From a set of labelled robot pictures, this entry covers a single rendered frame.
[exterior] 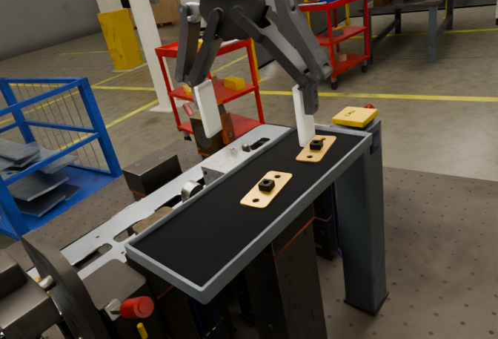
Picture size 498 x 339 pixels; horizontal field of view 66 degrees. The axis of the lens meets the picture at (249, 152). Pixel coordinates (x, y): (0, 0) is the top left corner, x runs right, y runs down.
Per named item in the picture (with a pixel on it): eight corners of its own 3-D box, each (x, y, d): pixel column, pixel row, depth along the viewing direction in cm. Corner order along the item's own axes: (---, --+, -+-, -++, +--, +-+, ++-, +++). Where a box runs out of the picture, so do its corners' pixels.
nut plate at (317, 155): (314, 136, 63) (313, 130, 63) (337, 138, 61) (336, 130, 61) (295, 161, 57) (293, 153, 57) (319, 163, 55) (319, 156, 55)
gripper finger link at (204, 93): (197, 87, 47) (193, 87, 48) (210, 138, 50) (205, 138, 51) (212, 79, 50) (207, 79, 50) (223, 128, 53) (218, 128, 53)
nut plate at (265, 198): (270, 172, 55) (268, 165, 55) (293, 175, 53) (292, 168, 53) (238, 205, 49) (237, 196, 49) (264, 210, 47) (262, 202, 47)
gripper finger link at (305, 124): (303, 79, 43) (309, 78, 42) (310, 135, 46) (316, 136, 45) (291, 87, 41) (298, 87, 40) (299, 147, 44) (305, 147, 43)
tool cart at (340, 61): (339, 69, 501) (333, -11, 459) (370, 71, 469) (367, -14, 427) (299, 90, 455) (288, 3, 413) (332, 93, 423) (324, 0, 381)
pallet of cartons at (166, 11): (189, 20, 1368) (179, -21, 1309) (174, 25, 1309) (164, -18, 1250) (164, 23, 1430) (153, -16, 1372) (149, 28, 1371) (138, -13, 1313)
